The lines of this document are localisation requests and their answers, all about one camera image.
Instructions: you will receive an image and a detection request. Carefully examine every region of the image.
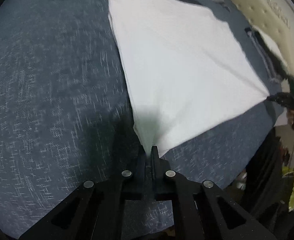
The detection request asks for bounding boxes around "white black-collared polo shirt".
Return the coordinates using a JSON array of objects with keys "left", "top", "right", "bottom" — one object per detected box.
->
[{"left": 108, "top": 0, "right": 269, "bottom": 156}]

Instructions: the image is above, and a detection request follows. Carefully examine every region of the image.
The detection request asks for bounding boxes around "folded clothes stack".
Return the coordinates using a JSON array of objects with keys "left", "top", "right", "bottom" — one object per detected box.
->
[{"left": 245, "top": 27, "right": 288, "bottom": 83}]

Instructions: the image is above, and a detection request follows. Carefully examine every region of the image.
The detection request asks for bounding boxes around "cardboard box clutter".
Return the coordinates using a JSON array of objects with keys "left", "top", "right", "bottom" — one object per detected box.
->
[{"left": 238, "top": 145, "right": 294, "bottom": 216}]

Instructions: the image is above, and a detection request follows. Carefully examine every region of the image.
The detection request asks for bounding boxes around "cream tufted headboard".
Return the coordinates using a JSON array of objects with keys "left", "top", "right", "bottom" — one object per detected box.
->
[{"left": 232, "top": 0, "right": 294, "bottom": 74}]

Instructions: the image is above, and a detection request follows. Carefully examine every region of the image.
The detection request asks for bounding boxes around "blue patterned bed sheet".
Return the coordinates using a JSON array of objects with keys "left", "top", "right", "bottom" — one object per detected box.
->
[{"left": 0, "top": 0, "right": 281, "bottom": 239}]

